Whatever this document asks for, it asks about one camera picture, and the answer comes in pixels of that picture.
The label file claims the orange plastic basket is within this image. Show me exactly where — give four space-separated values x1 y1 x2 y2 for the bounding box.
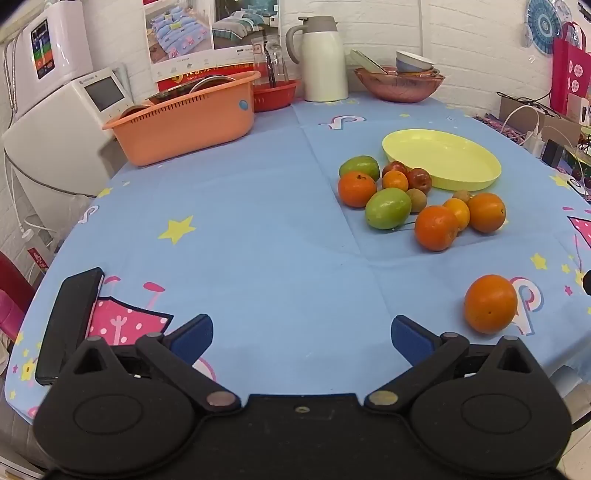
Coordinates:
102 70 262 167

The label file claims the blue and white bowl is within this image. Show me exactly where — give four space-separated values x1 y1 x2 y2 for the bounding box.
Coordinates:
396 50 435 73

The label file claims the bedding wall poster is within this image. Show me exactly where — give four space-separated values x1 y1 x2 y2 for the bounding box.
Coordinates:
211 0 282 47
142 0 216 84

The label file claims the blue printed tablecloth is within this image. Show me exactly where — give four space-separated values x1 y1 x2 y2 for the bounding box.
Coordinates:
4 95 591 421

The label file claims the yellow plate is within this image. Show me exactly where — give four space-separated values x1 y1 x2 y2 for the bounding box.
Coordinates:
382 129 502 192

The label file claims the white water purifier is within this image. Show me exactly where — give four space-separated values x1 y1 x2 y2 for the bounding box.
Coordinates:
7 0 93 121

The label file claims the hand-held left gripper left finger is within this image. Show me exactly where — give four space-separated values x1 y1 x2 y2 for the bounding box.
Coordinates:
60 314 242 413

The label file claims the white appliance with screen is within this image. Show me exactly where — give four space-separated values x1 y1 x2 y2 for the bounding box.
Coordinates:
1 67 134 200

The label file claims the blue fan decoration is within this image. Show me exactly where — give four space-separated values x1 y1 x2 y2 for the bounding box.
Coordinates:
523 0 566 55

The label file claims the large green mango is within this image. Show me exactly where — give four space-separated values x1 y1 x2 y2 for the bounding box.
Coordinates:
365 187 413 230

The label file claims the red chair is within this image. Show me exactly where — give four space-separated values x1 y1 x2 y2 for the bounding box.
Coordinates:
0 251 38 344

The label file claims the clear drinking glass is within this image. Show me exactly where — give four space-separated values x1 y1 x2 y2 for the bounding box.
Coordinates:
265 34 291 86
250 41 273 88

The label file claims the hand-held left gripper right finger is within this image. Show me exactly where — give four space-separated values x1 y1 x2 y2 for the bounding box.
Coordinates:
365 316 548 412

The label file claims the pink glass bowl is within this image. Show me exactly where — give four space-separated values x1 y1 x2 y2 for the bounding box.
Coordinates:
353 67 446 103

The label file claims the metal pot lid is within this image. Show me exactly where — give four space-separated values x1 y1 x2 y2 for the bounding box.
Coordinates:
147 75 237 106

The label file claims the black smartphone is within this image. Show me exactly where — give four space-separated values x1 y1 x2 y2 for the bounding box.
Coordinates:
34 267 105 387

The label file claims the red plastic basket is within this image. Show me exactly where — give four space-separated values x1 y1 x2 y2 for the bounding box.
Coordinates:
252 79 301 113

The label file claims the white cable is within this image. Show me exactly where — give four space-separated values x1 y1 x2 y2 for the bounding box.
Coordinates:
501 105 555 139

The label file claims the tangerine with stem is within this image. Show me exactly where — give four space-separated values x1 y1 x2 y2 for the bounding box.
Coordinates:
337 171 378 209

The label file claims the pink gift bag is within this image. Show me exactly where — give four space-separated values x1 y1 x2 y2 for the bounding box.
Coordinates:
549 21 591 116

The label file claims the white thermos jug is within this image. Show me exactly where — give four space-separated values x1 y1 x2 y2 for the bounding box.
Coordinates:
285 16 350 103

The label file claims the white dish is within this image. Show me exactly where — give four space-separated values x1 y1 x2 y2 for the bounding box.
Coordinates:
349 49 387 75

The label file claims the large orange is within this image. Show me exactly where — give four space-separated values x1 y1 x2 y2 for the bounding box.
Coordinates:
468 192 507 234
414 205 460 252
464 274 519 335

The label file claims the small orange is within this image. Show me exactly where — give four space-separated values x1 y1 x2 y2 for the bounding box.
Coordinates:
382 170 409 192
442 198 471 232

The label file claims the red apple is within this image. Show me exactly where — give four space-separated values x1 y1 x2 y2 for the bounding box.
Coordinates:
407 167 433 195

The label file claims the black power adapter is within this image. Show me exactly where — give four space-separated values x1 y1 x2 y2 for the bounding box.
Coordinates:
542 140 565 168

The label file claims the small green mango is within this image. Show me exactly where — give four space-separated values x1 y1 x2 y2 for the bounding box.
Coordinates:
339 155 380 182

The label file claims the brown cardboard box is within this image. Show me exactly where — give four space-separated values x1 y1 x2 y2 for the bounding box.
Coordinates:
499 95 583 139

